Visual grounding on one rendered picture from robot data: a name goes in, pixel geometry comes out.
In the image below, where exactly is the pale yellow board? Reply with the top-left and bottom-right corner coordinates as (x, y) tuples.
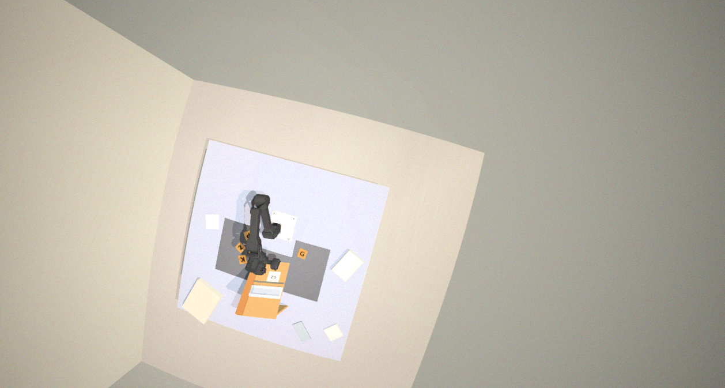
(235, 262), (290, 319)

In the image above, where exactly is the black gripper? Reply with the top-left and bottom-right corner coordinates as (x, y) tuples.
(259, 253), (281, 271)

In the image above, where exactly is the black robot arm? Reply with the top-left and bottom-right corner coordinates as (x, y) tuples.
(245, 194), (281, 276)

